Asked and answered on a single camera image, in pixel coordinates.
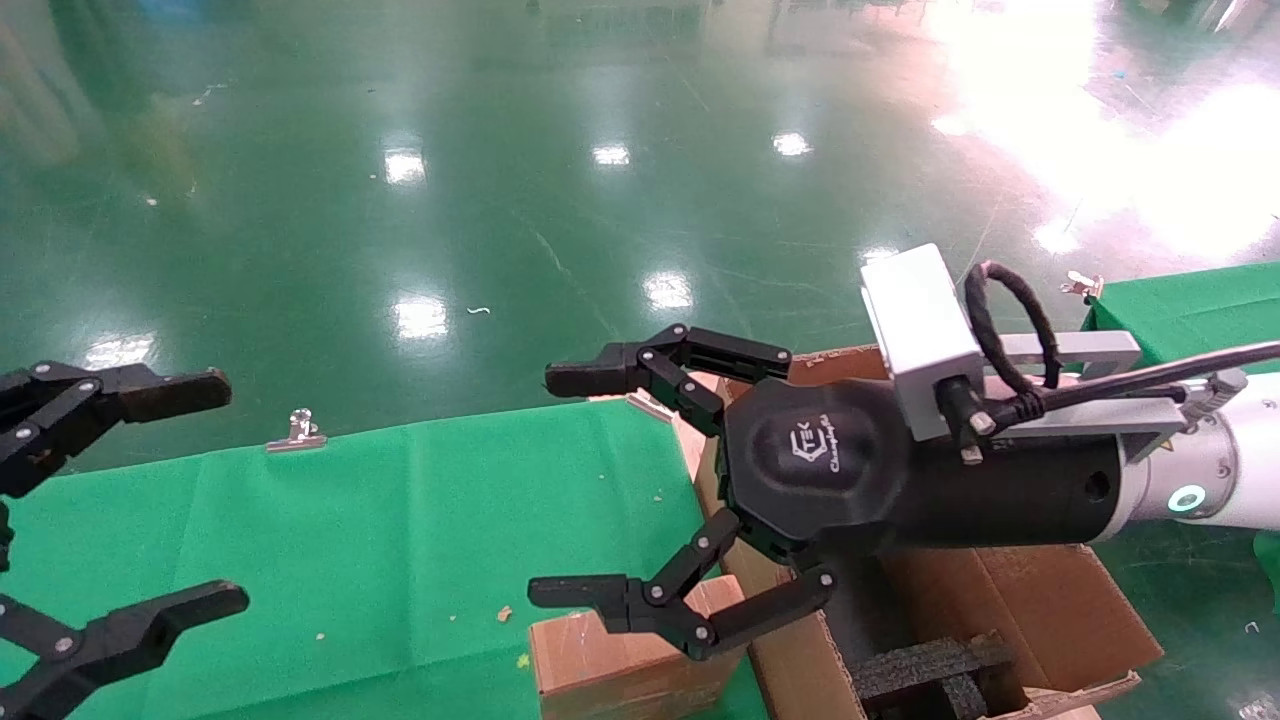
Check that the black foam insert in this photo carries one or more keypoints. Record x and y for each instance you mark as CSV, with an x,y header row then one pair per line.
x,y
930,670

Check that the large open brown carton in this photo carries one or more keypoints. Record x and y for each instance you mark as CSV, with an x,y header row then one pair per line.
x,y
1050,605

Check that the silver metal binder clip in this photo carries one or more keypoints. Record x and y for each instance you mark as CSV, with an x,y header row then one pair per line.
x,y
1083,287
297,434
650,405

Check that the silver camera mounting bracket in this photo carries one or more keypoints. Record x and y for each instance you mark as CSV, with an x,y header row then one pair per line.
x,y
1080,350

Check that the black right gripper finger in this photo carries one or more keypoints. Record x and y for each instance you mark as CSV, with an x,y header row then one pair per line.
x,y
660,605
640,362

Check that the large green table cloth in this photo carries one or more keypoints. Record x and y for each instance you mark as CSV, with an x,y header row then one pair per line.
x,y
400,540

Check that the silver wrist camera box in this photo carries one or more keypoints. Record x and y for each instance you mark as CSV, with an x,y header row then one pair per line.
x,y
920,335

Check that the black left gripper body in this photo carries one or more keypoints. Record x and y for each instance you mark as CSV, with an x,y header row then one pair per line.
x,y
4,540

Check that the small brown cardboard box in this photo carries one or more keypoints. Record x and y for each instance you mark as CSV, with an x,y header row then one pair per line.
x,y
600,675

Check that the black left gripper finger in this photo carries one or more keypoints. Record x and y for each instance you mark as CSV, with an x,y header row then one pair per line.
x,y
140,392
140,630

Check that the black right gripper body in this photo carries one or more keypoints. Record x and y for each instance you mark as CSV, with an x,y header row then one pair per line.
x,y
830,460

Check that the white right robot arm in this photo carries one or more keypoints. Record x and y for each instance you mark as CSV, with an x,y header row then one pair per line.
x,y
1240,460

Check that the small green table cloth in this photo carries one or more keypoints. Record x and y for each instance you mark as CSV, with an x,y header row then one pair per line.
x,y
1200,310

